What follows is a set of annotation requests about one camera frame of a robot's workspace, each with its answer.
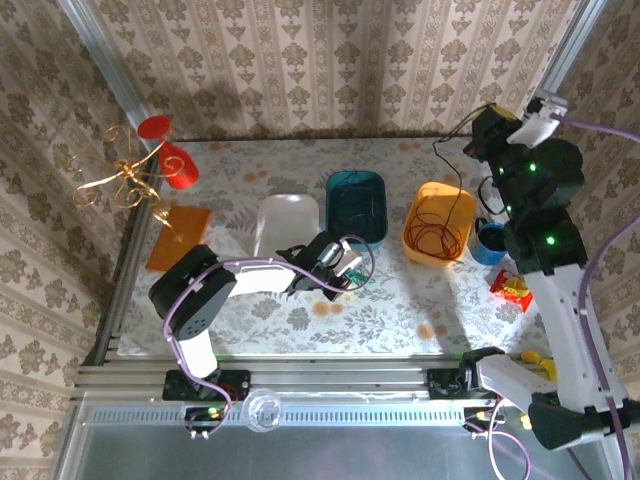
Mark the teal plastic bin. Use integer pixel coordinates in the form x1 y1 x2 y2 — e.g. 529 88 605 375
324 170 389 252

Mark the white plastic bin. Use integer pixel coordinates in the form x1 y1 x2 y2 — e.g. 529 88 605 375
253 193 324 259

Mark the blue mug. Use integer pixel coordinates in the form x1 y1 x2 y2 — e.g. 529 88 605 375
471 217 509 266

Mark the orange plastic bin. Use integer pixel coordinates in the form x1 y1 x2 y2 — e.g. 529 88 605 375
402 180 477 270

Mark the fern print tablecloth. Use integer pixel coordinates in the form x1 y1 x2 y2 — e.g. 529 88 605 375
119 137 551 357

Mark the red snack packet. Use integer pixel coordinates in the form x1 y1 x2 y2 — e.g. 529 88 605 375
489 268 535 312

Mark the orange wooden block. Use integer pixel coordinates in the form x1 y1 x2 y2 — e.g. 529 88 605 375
146 203 214 274

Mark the clear glass cup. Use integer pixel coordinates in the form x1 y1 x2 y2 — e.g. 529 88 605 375
240 387 284 432

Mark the yellow banana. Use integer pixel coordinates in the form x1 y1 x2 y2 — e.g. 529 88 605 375
519 349 559 384

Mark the red plastic goblet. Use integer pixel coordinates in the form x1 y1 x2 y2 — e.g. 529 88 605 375
137 114 200 190

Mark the grey metal plate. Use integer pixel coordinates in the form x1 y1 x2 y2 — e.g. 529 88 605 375
52 392 631 480

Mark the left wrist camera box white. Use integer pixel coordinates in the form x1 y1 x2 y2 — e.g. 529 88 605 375
333 243 364 277

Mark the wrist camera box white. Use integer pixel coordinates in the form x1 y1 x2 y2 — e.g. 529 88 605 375
333 243 364 277
507 94 570 147

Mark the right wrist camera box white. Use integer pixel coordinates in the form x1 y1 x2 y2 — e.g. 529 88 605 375
507 94 570 147

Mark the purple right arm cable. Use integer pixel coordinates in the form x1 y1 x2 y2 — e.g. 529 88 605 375
487 113 640 480

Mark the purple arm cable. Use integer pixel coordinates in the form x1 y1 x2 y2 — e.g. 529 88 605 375
163 234 376 439
487 113 640 480

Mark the aluminium right corner post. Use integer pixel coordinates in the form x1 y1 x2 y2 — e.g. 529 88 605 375
535 0 606 101

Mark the aluminium corner post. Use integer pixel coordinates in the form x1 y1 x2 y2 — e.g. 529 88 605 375
535 0 606 101
57 0 154 151

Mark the aluminium frame rail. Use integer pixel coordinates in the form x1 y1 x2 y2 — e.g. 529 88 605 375
72 363 501 401

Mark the slotted grey cable duct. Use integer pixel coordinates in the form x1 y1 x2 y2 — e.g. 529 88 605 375
92 408 464 425

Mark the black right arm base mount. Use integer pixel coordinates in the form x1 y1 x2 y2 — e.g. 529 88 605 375
427 367 481 400

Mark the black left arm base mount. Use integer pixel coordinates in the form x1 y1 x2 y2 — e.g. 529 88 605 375
163 368 251 401

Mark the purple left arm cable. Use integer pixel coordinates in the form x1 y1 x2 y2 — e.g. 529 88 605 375
163 234 376 439

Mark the gold wire ornament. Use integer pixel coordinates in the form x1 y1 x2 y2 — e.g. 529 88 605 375
66 124 174 241

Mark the aluminium left corner post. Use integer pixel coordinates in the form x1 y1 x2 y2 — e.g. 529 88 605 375
57 0 154 151

